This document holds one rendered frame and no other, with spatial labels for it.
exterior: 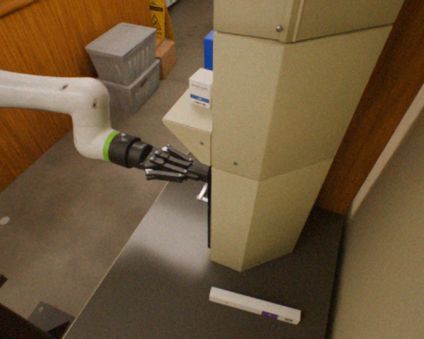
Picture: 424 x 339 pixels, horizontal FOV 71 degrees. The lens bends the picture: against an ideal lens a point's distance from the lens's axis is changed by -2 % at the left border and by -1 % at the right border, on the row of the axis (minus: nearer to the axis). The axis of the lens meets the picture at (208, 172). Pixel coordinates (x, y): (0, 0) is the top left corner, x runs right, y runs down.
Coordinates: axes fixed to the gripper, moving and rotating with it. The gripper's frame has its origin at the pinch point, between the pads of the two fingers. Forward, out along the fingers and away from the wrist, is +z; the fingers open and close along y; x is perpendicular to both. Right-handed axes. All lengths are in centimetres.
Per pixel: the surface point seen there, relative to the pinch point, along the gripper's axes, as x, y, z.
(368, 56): -35.2, 7.4, 28.0
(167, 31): 115, 306, -190
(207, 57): -24.3, 15.5, -4.9
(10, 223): 131, 4, -159
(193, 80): -25.7, 2.8, -2.6
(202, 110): -19.9, 1.4, 0.0
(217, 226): 13.9, -4.8, 6.8
